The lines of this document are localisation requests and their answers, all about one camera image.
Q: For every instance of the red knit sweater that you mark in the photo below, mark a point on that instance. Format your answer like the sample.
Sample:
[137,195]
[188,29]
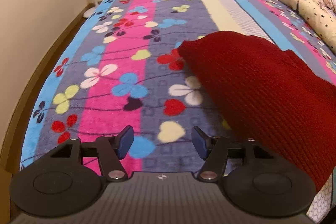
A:
[269,95]

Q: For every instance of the colourful floral bed blanket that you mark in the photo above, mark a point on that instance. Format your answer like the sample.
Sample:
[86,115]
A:
[123,69]

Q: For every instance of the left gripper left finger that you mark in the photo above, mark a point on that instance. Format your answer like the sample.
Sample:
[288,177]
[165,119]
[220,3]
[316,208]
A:
[111,150]

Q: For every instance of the cream star-print duvet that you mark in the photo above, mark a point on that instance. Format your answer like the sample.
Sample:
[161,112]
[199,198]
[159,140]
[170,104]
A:
[307,1]

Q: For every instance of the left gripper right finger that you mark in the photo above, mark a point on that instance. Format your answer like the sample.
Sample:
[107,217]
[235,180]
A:
[214,151]

